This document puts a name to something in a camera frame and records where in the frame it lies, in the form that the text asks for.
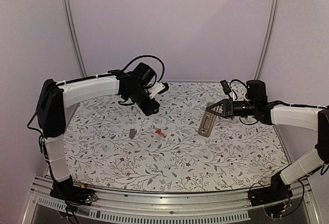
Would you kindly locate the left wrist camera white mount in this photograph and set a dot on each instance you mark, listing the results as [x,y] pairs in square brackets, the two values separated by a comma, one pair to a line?
[157,89]

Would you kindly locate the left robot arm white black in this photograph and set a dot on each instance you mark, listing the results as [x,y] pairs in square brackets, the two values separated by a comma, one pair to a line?
[55,97]

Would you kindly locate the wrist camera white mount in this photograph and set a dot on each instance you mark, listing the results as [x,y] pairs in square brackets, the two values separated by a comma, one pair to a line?
[228,90]
[157,89]

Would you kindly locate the left aluminium frame post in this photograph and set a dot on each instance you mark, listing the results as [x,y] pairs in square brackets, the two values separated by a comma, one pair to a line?
[73,37]

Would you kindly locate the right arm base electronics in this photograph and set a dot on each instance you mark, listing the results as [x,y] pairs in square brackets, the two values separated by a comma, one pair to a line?
[275,204]

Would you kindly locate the grey remote battery cover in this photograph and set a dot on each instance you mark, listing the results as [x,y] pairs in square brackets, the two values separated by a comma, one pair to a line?
[132,133]

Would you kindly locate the right aluminium frame post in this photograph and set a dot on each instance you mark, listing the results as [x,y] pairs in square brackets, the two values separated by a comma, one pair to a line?
[267,38]

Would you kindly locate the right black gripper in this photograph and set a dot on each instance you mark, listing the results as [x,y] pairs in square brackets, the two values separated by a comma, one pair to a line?
[229,107]

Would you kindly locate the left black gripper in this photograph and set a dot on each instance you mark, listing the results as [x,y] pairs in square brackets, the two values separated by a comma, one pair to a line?
[149,110]

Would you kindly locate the front aluminium rail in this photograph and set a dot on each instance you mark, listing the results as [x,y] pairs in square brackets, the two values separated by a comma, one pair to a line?
[123,206]

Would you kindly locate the floral patterned table mat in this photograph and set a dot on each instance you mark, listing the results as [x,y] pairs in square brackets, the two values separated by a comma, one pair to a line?
[237,154]

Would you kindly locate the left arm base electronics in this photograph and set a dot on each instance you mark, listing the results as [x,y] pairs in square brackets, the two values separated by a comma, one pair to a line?
[77,195]

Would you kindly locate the grey white remote control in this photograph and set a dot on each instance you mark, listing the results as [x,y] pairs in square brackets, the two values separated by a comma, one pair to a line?
[206,124]

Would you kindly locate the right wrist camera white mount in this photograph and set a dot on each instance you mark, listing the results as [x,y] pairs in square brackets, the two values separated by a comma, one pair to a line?
[228,90]

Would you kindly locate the orange battery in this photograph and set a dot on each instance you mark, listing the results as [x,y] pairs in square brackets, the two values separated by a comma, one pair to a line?
[159,132]

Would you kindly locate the aluminium frame post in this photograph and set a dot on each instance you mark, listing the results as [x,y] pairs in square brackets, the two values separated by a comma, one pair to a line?
[73,37]
[267,38]

